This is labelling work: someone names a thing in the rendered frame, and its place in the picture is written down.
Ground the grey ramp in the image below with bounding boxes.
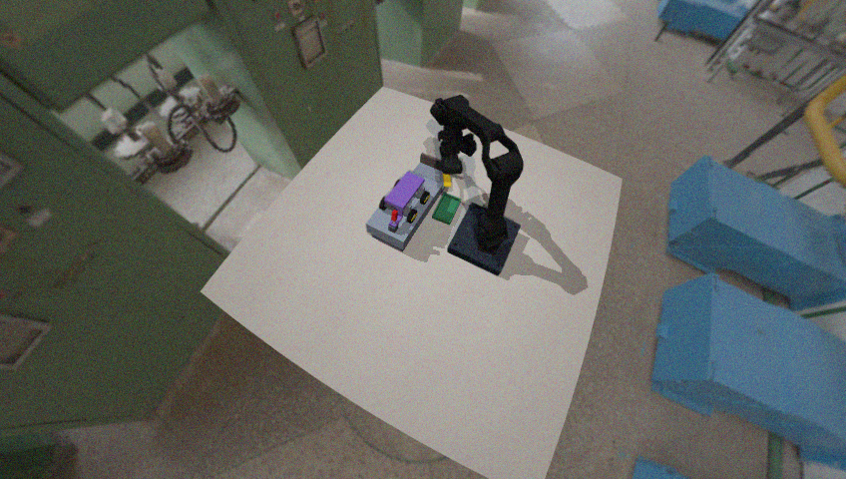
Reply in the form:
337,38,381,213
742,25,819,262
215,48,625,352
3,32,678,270
365,153,445,251

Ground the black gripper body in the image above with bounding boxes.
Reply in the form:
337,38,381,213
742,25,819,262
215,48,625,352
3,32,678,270
438,131,462,175

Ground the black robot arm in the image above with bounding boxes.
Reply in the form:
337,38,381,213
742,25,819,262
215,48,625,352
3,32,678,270
430,95,523,255

